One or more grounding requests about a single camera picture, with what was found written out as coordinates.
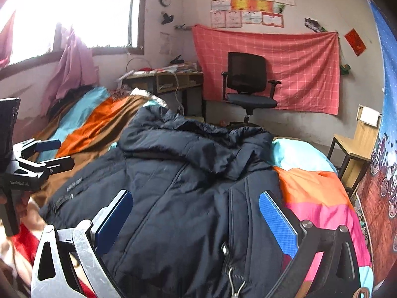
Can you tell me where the red checked wall cloth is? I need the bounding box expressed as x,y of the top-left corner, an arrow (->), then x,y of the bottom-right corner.
192,24 -> 340,115

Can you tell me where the person's left hand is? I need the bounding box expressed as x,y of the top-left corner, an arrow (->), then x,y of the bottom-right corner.
18,191 -> 31,218

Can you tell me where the wooden desk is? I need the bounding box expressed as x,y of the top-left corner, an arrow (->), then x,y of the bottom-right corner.
116,68 -> 205,121

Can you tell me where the wooden chair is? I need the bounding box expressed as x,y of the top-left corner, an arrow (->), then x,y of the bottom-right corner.
327,105 -> 381,197

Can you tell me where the dark wall photo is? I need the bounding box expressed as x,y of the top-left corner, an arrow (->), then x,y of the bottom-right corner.
304,18 -> 328,33

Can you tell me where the pile of papers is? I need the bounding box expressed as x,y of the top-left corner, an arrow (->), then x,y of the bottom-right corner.
167,62 -> 199,73

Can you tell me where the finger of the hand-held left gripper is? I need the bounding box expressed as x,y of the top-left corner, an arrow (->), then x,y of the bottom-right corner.
19,157 -> 75,181
12,139 -> 62,162

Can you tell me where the black office chair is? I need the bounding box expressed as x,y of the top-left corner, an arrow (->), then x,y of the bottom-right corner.
222,52 -> 282,124

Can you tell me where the blue printed curtain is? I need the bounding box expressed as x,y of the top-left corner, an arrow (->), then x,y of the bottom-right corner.
354,0 -> 397,292

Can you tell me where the dark clothes pile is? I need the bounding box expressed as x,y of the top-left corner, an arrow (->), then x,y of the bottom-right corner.
48,85 -> 97,115

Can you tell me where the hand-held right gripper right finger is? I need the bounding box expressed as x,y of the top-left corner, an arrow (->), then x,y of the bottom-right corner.
258,190 -> 363,298

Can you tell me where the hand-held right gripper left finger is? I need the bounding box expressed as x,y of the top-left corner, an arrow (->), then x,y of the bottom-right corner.
30,189 -> 134,298

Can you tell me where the pink curtain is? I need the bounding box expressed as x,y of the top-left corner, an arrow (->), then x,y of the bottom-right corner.
40,26 -> 100,109

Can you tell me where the red paper wall decoration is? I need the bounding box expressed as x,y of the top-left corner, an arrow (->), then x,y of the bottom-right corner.
344,29 -> 367,57

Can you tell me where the dark navy padded jacket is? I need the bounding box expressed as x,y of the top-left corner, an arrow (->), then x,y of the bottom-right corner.
39,106 -> 298,298

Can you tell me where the white paper sheet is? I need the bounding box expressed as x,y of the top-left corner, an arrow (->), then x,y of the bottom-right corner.
360,107 -> 380,127

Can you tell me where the colourful patchwork blanket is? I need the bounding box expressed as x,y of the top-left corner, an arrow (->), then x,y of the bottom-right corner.
0,86 -> 373,298

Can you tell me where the group of wall certificates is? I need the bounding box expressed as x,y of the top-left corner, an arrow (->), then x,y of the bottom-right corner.
211,0 -> 297,29

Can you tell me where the window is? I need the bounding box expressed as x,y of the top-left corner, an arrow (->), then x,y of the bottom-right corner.
0,0 -> 149,75

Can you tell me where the white cable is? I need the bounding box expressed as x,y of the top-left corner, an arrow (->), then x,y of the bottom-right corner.
169,71 -> 187,115

